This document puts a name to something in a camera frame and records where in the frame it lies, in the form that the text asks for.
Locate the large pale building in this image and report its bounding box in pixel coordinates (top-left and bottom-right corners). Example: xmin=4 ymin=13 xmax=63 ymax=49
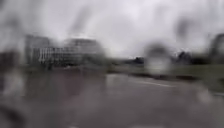
xmin=25 ymin=35 xmax=107 ymax=67

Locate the row of dark trees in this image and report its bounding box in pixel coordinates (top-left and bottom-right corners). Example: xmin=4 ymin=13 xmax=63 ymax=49
xmin=108 ymin=50 xmax=224 ymax=66

